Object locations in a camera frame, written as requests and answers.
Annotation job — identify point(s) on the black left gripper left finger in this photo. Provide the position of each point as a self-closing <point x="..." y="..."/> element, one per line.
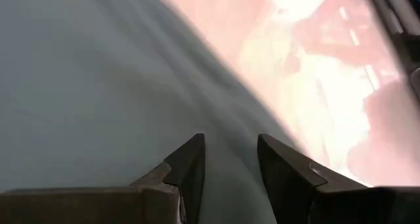
<point x="147" y="204"/>

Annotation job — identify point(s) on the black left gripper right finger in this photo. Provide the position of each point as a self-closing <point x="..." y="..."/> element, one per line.
<point x="311" y="201"/>

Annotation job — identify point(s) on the grey-green garment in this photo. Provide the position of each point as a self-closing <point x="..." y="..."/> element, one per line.
<point x="98" y="86"/>

